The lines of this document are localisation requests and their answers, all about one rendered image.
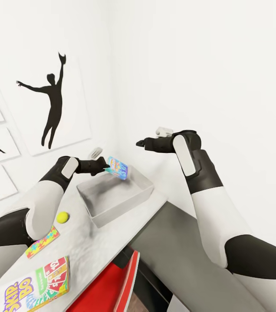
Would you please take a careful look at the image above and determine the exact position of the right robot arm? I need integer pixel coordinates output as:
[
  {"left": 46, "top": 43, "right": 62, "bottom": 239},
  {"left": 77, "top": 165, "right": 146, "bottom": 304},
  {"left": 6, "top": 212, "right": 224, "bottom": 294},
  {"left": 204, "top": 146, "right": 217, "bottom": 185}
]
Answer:
[{"left": 136, "top": 126, "right": 276, "bottom": 312}]

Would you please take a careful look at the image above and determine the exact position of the jigsaw puzzle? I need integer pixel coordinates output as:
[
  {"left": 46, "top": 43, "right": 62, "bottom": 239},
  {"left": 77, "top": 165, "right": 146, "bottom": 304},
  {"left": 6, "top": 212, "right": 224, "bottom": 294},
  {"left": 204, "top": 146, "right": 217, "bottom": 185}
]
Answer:
[{"left": 25, "top": 227, "right": 59, "bottom": 259}]

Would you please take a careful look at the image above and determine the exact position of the tennis ball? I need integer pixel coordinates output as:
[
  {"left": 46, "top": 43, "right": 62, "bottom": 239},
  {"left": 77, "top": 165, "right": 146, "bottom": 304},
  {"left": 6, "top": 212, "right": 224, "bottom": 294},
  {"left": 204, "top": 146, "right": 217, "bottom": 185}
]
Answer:
[{"left": 56, "top": 212, "right": 69, "bottom": 224}]

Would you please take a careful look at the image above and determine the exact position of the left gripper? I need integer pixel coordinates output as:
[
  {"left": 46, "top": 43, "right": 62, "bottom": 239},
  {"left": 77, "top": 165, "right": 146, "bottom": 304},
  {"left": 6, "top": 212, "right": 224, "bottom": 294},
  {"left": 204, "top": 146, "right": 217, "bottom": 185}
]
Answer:
[{"left": 87, "top": 156, "right": 110, "bottom": 176}]

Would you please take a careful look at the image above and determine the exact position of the board game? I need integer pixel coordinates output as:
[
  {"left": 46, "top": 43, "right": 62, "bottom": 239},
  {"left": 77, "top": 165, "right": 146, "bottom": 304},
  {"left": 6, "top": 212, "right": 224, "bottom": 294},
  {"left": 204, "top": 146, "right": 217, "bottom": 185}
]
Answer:
[
  {"left": 105, "top": 156, "right": 128, "bottom": 180},
  {"left": 0, "top": 256, "right": 69, "bottom": 312}
]

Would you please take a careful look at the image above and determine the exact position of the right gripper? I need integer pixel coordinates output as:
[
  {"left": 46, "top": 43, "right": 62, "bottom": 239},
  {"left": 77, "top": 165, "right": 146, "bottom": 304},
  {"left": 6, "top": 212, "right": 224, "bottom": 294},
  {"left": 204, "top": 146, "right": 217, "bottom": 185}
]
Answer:
[{"left": 136, "top": 136, "right": 166, "bottom": 153}]

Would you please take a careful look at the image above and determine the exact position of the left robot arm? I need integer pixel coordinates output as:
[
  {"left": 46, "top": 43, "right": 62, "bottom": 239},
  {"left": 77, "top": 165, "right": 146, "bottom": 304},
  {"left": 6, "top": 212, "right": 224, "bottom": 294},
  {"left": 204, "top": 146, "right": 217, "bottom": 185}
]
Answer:
[{"left": 0, "top": 147, "right": 110, "bottom": 278}]

